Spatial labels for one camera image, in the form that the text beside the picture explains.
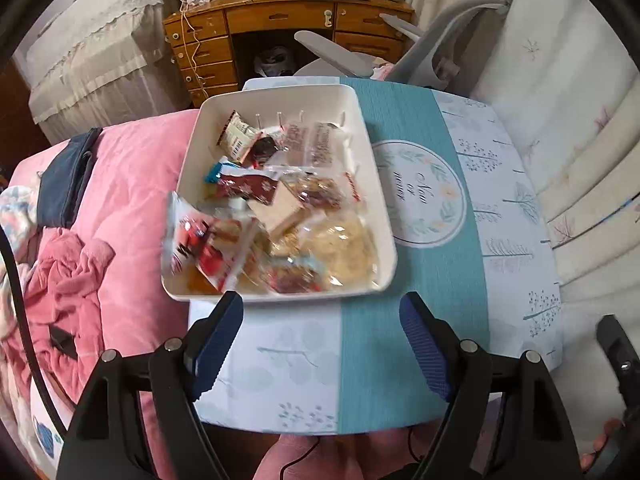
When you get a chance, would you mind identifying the brown sandwich cracker pack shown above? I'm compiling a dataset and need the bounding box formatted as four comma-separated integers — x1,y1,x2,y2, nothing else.
247,182,309,240

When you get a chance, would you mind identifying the crumbly cookie clear pack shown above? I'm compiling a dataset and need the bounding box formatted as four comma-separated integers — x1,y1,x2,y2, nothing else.
300,210,378,289

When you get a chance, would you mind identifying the dark nut cake pack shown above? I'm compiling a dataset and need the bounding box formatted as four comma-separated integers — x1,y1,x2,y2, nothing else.
248,136,279,168

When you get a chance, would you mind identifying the right hand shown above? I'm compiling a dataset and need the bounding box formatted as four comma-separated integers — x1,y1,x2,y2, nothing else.
580,418,624,472

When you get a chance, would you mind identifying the pink blanket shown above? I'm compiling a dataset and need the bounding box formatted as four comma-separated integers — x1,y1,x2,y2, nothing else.
24,110,198,419

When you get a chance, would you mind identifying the red white bread bag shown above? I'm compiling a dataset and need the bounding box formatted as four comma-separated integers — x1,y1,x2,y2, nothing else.
160,192,259,292

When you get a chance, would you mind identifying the teal white patterned tablecloth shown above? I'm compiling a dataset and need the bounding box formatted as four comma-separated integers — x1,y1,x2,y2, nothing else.
196,79,562,434

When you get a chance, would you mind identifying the blue white snack pack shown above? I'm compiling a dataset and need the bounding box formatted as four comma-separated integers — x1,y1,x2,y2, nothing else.
204,156,238,184

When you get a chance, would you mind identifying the white plastic storage bin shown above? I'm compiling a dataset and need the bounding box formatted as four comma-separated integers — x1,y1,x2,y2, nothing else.
162,84,397,302

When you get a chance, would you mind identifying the dark red snowflake snack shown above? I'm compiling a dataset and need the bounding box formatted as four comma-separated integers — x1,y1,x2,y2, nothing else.
215,166,279,205

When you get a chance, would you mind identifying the navy blue cloth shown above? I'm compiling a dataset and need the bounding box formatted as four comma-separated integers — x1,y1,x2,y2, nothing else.
37,128,102,229

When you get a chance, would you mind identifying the clear nut bar pack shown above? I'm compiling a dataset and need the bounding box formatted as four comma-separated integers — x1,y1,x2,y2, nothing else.
284,171,362,210

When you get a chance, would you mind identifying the red white striped snack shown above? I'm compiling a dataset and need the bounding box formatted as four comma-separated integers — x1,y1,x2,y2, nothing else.
218,110,260,165

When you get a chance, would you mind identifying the beige cake clear pack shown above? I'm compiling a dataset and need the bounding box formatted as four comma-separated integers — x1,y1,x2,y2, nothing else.
281,122,343,168

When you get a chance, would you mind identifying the white lace covered cabinet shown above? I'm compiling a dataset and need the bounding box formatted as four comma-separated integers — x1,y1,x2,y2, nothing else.
22,0,190,144

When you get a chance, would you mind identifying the wooden desk with drawers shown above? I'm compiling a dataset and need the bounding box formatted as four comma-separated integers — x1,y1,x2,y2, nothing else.
164,0,414,107

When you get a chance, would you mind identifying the grey office chair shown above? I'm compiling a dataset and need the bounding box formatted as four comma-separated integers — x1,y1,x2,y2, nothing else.
294,0,509,90

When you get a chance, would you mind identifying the black cable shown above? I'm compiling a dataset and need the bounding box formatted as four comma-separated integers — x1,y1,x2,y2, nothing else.
0,226,68,438

